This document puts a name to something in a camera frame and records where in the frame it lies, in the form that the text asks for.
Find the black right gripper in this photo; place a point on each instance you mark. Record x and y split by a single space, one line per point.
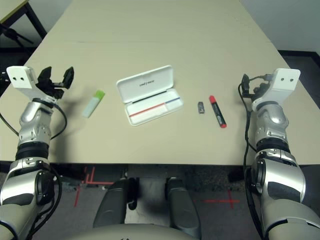
260 89

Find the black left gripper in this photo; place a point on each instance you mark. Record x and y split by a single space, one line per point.
53 90

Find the red whiteboard marker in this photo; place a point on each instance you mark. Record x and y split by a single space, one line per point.
217 110

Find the small dark patterned eraser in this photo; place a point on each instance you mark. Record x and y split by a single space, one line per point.
201 107

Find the white hinged pencil case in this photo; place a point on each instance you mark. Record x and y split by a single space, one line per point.
145 83

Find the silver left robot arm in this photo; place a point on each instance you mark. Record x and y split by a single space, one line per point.
30 117

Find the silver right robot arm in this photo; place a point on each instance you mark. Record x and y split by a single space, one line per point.
275 117

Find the black tripod stand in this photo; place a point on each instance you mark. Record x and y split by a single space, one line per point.
11 32

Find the grey robot right leg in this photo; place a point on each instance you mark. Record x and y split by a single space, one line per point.
182 205

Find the grey robot leg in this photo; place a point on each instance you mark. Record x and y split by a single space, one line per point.
182 205
112 205

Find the grey robot left leg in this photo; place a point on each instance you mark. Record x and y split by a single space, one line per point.
112 205

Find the grey robot torso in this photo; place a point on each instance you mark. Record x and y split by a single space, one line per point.
130 233

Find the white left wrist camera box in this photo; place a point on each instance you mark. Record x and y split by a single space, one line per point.
21 78

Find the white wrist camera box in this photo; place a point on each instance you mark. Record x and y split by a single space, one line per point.
21 78
285 80

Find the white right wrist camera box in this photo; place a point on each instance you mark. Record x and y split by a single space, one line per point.
285 80

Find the beige side table black frame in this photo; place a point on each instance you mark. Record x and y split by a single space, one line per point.
10 7

